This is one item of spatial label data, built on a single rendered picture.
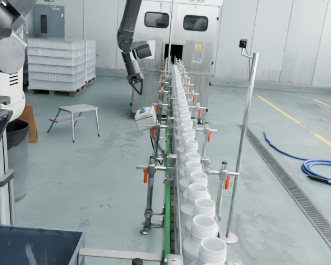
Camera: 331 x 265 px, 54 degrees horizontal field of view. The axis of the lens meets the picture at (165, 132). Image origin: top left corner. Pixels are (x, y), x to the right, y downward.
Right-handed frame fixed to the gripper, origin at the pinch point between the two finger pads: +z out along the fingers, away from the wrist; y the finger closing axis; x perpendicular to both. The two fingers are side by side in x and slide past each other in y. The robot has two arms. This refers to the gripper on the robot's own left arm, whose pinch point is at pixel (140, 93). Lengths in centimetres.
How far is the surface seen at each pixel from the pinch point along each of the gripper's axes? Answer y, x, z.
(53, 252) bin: -75, 24, 23
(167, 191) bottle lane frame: -58, -7, 22
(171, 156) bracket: -60, -11, 11
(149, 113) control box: -10.2, -2.5, 7.9
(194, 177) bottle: -84, -17, 8
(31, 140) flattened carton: 246, 185, 55
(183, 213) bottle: -91, -13, 11
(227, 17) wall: 961, -210, -20
